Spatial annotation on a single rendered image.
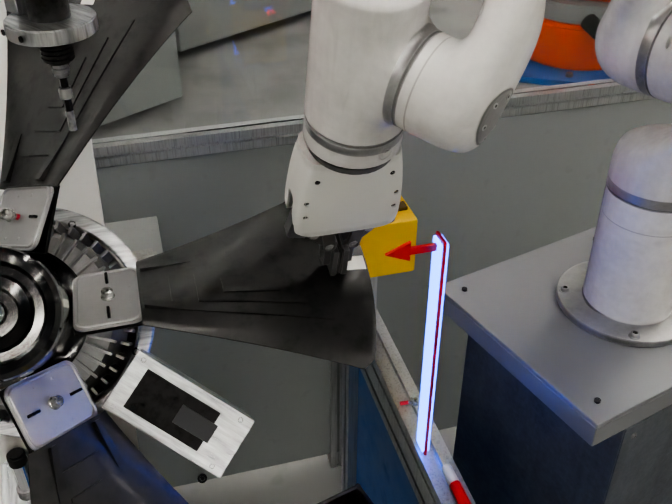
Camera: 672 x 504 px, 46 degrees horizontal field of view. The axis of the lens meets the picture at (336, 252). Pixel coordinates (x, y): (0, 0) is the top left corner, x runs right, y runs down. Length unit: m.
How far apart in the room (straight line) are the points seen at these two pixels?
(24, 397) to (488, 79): 0.50
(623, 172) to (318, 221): 0.46
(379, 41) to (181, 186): 1.03
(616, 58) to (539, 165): 0.81
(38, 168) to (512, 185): 1.19
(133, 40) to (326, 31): 0.29
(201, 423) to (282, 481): 1.26
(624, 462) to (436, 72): 0.68
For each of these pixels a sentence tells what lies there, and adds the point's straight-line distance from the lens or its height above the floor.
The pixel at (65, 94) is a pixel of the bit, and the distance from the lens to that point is 0.70.
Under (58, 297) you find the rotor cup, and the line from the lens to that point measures 0.75.
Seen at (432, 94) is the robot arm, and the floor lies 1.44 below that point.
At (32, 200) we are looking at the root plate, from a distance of 0.82.
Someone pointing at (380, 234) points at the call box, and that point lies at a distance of 1.10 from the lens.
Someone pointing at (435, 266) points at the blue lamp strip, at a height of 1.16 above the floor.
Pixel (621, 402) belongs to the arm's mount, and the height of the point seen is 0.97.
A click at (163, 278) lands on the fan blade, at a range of 0.81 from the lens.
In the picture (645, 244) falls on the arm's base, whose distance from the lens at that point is 1.07.
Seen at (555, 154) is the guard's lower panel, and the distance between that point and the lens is 1.80.
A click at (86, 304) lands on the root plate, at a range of 0.81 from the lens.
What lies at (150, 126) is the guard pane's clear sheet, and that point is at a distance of 1.51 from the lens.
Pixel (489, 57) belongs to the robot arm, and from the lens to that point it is 0.56.
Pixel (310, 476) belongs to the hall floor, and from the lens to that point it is 2.16.
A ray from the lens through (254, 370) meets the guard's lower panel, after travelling 1.87.
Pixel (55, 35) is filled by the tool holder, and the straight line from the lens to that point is 0.65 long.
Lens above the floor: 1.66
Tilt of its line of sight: 35 degrees down
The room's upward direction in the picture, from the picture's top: straight up
